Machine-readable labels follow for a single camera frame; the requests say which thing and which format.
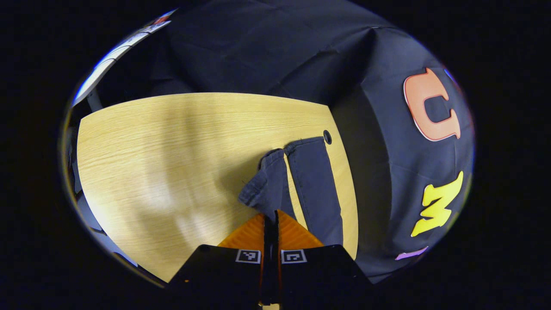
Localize black backdrop cloth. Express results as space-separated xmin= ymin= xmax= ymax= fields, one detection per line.
xmin=93 ymin=0 xmax=476 ymax=285

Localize dark grey jeans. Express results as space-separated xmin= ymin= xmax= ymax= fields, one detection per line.
xmin=238 ymin=136 xmax=345 ymax=248

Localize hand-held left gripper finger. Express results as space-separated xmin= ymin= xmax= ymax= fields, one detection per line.
xmin=272 ymin=210 xmax=373 ymax=305
xmin=167 ymin=212 xmax=272 ymax=307

